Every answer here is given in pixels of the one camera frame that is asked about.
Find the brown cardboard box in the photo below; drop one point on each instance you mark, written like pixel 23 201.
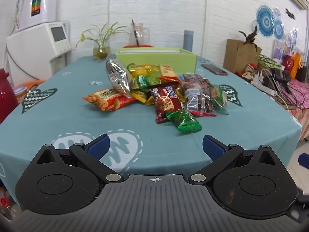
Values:
pixel 236 55

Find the dark red potted plant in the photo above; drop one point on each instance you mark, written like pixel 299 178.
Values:
pixel 251 37

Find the dark smartphone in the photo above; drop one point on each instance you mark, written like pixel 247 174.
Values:
pixel 213 69

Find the grey-blue tumbler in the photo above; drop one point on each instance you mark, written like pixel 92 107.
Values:
pixel 188 41

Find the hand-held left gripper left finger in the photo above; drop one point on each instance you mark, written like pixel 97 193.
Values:
pixel 99 146

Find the red thermos jug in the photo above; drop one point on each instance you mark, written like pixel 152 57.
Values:
pixel 7 94

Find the glass vase with plant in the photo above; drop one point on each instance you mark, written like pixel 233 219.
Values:
pixel 101 52

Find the orange plastic stool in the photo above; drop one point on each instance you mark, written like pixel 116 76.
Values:
pixel 29 85

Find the white purple water purifier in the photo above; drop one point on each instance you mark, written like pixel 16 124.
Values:
pixel 45 4

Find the orange peanut snack packet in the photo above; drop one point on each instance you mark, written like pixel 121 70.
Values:
pixel 106 99

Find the teal printed tablecloth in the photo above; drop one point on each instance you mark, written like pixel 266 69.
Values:
pixel 72 120

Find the clear bag of brown snacks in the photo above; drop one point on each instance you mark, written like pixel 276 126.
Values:
pixel 195 79

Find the small yellow candy packet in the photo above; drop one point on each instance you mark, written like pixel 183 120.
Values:
pixel 140 95

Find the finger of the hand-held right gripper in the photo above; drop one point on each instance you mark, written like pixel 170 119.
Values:
pixel 304 159

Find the glass pitcher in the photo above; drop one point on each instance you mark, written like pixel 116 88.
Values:
pixel 138 35

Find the white power strip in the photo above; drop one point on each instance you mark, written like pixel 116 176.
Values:
pixel 265 89

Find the green cardboard box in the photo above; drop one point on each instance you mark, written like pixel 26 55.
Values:
pixel 169 60

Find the green-edged clear cookie packet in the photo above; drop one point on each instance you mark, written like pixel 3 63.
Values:
pixel 218 96

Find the yellow snack packet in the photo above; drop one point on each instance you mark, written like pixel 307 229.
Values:
pixel 144 70

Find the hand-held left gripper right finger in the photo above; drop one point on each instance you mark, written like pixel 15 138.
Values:
pixel 212 147

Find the brown cookie packet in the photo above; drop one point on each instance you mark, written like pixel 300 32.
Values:
pixel 166 101

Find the small blue paper fan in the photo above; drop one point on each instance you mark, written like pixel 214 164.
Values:
pixel 279 29

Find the green triangular snack packet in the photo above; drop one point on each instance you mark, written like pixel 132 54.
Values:
pixel 185 122

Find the white machine with screen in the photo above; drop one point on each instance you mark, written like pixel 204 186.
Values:
pixel 29 53

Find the red plastic basin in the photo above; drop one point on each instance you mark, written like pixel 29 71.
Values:
pixel 144 46

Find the clear packet with white label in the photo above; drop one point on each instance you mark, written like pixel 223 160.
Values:
pixel 193 99

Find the large blue paper fan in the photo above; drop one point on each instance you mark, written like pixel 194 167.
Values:
pixel 265 20

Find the red jar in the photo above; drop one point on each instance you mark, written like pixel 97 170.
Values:
pixel 288 65

